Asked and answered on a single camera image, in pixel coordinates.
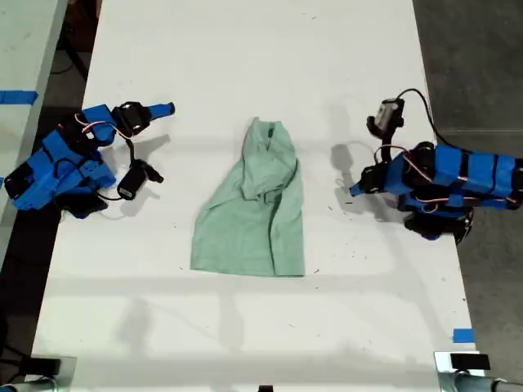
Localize pale grey side table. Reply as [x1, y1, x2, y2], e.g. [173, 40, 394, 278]
[0, 0, 69, 254]

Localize white metal bracket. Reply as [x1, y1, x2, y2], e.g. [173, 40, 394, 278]
[433, 350, 492, 392]

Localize pale green T-shirt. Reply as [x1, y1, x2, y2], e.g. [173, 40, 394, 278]
[190, 116, 307, 279]

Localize black box on white bracket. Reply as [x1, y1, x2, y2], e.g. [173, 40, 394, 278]
[449, 353, 491, 372]

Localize black floor cable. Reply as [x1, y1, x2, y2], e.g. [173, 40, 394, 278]
[51, 38, 89, 83]

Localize long blue tape strip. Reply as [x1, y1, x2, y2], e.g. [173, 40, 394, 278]
[0, 90, 40, 107]

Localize short blue tape strip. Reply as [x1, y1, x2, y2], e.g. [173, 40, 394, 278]
[452, 327, 476, 345]

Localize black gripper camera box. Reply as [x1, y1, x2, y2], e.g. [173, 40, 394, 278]
[117, 158, 166, 202]
[365, 98, 407, 138]

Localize grey metal bracket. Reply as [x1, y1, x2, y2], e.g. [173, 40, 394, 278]
[23, 354, 78, 392]

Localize black box on grey bracket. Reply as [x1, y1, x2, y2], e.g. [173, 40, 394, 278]
[29, 356, 63, 376]

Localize black camera stalk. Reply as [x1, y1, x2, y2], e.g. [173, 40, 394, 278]
[124, 136, 138, 167]
[379, 129, 400, 165]

